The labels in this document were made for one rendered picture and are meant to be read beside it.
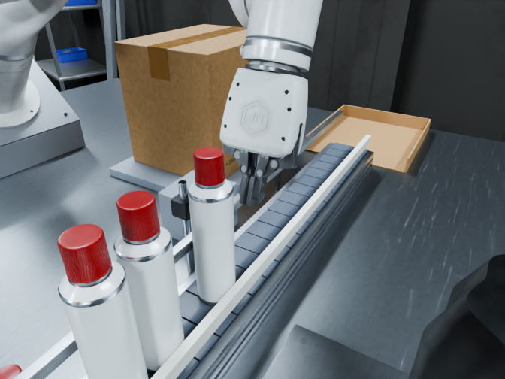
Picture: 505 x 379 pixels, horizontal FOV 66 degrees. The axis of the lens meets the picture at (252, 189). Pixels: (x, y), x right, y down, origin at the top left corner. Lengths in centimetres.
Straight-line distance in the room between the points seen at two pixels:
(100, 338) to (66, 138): 81
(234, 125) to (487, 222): 55
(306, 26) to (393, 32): 223
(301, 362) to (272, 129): 27
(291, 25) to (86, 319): 36
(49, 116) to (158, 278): 79
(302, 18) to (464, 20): 231
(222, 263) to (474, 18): 244
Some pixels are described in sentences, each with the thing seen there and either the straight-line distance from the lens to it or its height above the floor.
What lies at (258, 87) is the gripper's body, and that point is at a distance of 49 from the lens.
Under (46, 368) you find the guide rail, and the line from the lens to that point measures 41.
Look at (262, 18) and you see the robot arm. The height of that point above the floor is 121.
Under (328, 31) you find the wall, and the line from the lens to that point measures 307.
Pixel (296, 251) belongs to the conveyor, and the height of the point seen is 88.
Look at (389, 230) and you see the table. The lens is 78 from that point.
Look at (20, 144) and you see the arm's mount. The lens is 107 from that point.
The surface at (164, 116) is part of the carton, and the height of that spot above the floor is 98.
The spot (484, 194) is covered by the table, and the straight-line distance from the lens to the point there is 98.
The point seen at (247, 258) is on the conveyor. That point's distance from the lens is 59.
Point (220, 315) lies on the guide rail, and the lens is 48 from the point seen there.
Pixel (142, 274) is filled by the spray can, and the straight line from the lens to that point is 37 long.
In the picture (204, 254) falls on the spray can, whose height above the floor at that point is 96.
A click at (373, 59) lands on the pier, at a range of 277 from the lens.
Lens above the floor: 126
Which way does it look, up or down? 30 degrees down
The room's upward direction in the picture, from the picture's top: straight up
